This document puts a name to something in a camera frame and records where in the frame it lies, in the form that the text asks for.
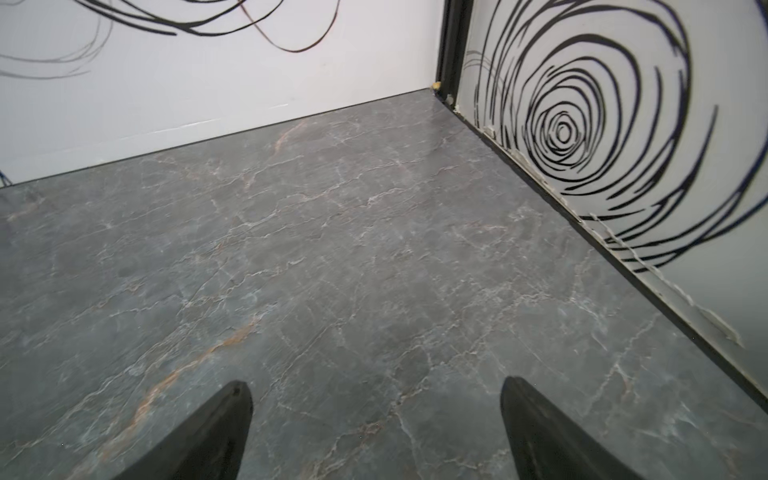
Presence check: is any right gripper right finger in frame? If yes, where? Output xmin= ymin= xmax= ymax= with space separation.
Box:
xmin=500 ymin=377 xmax=639 ymax=480

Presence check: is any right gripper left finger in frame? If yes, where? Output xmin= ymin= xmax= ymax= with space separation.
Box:
xmin=116 ymin=380 xmax=253 ymax=480

